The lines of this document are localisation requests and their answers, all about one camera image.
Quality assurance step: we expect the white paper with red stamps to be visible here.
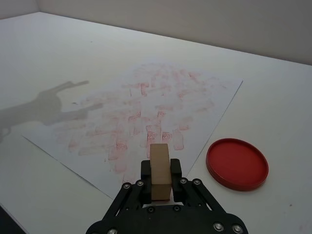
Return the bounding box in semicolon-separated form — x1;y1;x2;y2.
23;57;244;199

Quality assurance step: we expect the wooden stamp block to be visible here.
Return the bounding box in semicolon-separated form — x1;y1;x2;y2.
149;143;172;201

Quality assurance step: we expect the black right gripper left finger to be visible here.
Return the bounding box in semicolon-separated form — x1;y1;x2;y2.
85;159;153;234

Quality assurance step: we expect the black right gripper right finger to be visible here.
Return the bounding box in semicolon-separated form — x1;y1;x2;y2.
169;158;250;234

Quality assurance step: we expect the round red ink pad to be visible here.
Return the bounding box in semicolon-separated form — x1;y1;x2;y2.
206;138;270;192

